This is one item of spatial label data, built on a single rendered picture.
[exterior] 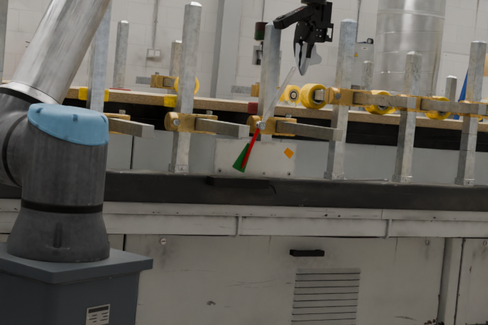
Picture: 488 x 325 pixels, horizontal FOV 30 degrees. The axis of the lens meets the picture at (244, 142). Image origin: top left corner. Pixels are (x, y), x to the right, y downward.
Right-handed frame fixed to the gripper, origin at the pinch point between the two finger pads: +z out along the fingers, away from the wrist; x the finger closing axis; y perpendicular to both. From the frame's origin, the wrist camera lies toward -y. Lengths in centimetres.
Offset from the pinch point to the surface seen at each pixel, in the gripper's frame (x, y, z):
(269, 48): 6.1, -6.9, -5.3
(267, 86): 6.1, -6.5, 5.2
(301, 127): -8.2, -2.9, 15.3
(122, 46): 115, -11, -6
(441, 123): 25, 73, 12
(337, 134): -23.6, -1.6, 15.9
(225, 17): 685, 310, -74
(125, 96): 25.5, -40.7, 11.4
